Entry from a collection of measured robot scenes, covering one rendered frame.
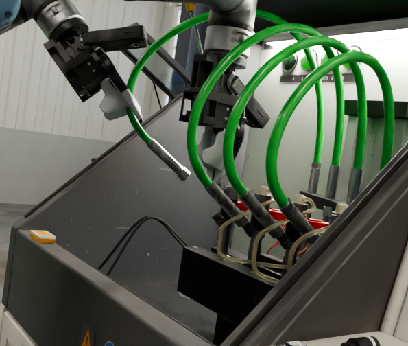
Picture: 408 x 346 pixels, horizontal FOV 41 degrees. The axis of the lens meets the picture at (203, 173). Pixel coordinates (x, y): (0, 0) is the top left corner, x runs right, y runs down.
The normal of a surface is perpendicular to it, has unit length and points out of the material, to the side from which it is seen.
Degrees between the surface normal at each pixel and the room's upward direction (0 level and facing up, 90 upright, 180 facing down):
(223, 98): 90
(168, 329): 0
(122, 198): 90
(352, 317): 90
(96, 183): 90
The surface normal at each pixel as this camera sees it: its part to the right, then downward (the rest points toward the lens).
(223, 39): -0.19, 0.03
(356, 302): 0.58, 0.13
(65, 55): 0.03, -0.17
